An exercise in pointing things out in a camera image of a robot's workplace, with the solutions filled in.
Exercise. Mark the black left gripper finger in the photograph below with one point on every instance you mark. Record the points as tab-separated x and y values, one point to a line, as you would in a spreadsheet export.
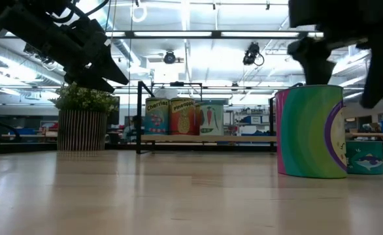
90	80
111	68

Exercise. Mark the pineapple label tin can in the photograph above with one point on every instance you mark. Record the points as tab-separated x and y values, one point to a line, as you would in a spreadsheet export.
182	119

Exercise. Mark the mixed vegetables label tin can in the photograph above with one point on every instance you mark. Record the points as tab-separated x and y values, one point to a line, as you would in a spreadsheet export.
212	120

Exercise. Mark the wooden shelf with black legs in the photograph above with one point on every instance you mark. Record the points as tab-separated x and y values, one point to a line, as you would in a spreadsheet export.
237	138

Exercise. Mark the black ceiling equipment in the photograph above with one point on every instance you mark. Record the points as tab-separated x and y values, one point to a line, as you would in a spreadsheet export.
47	61

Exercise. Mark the black monitor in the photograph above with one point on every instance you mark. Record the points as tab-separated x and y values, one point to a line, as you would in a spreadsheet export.
114	115

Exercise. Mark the potted plant in ribbed pot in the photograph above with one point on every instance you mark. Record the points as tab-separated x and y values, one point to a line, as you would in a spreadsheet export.
82	130

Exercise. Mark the round black ceiling light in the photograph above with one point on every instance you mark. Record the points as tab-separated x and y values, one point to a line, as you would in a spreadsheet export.
169	57

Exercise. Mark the cherries label tin can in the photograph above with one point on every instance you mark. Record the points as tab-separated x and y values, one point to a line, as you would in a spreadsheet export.
157	119

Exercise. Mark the green rainbow label tin can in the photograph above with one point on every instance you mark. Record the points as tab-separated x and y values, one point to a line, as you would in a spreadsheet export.
306	130

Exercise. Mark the wooden background table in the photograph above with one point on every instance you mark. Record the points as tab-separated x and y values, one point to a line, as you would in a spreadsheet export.
374	135

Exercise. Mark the teal fish label tin can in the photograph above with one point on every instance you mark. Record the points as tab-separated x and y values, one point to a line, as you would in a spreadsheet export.
364	158

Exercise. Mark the black overhead frame beam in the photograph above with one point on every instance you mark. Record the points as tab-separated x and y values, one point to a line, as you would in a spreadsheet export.
130	34

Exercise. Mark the black ceiling camera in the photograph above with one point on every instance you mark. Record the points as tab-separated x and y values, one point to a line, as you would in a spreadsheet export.
250	52

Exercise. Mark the black aluminium table frame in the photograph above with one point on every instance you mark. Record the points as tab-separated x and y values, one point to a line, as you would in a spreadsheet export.
25	148

